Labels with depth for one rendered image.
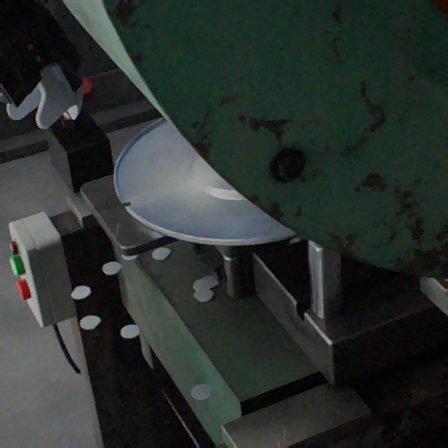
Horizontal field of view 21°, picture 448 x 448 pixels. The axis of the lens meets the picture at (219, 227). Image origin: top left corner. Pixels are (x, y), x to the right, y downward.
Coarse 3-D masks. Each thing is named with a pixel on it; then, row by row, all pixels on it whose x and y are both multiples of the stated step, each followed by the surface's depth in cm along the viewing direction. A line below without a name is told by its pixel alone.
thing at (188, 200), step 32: (160, 128) 139; (128, 160) 134; (160, 160) 133; (192, 160) 132; (128, 192) 129; (160, 192) 128; (192, 192) 127; (224, 192) 126; (160, 224) 123; (192, 224) 123; (224, 224) 122; (256, 224) 122
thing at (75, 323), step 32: (64, 224) 153; (96, 224) 152; (96, 256) 155; (96, 288) 158; (128, 320) 164; (96, 352) 164; (128, 352) 167; (96, 384) 167; (128, 384) 169; (160, 384) 172; (96, 416) 170; (128, 416) 172; (160, 416) 175
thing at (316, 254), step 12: (312, 252) 117; (324, 252) 116; (336, 252) 116; (312, 264) 118; (324, 264) 116; (336, 264) 117; (312, 276) 119; (324, 276) 117; (336, 276) 118; (312, 288) 120; (324, 288) 118; (336, 288) 119; (312, 300) 121; (324, 300) 119; (336, 300) 120; (324, 312) 120; (336, 312) 120
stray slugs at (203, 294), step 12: (156, 252) 142; (168, 252) 142; (108, 264) 141; (84, 288) 138; (204, 288) 136; (204, 300) 134; (84, 324) 132; (96, 324) 132; (132, 336) 130; (204, 384) 123; (204, 396) 121
